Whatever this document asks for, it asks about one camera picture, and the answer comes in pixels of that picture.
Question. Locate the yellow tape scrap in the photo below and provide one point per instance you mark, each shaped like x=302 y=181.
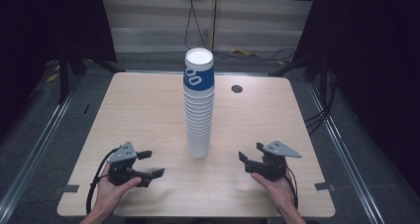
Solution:
x=52 y=77
x=244 y=52

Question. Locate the person's right hand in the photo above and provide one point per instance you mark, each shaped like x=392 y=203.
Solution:
x=279 y=191

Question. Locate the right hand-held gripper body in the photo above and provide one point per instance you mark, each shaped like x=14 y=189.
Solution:
x=277 y=149

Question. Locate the round dark table grommet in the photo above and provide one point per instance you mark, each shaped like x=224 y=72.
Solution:
x=236 y=89

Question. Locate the black tape strip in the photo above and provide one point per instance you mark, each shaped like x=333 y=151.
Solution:
x=86 y=109

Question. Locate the metal floor rail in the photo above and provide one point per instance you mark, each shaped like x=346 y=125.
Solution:
x=33 y=148
x=343 y=151

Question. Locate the grey tape piece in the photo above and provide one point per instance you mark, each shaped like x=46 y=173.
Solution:
x=324 y=186
x=70 y=188

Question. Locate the person's left hand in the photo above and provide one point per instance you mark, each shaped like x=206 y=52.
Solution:
x=109 y=194

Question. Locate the stack of white paper cups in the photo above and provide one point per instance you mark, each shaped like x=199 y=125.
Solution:
x=198 y=118

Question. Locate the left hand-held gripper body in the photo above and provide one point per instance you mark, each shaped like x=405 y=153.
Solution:
x=123 y=156

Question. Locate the dark curtain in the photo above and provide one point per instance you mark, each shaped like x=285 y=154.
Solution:
x=369 y=52
x=39 y=35

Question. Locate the black metal stand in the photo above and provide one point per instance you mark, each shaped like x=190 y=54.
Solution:
x=63 y=82
x=297 y=65

